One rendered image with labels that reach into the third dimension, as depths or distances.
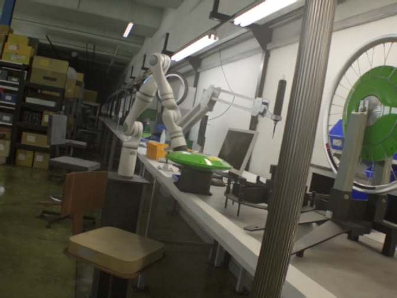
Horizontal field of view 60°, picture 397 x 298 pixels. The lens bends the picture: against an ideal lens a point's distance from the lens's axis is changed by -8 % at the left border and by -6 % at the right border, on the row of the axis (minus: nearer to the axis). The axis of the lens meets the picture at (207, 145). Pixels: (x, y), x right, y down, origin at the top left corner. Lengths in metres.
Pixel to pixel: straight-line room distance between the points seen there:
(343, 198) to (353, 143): 0.17
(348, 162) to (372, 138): 0.11
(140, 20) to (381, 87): 9.36
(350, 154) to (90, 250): 1.11
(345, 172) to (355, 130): 0.13
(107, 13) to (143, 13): 0.97
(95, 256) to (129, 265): 0.16
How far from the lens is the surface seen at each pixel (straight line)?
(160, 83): 1.97
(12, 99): 6.99
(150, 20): 10.33
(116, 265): 1.59
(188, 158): 1.57
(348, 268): 1.03
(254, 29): 3.32
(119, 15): 10.26
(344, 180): 1.16
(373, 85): 1.24
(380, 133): 1.18
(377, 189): 1.19
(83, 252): 1.68
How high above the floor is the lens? 1.20
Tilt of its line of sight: 2 degrees down
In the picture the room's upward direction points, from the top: 10 degrees clockwise
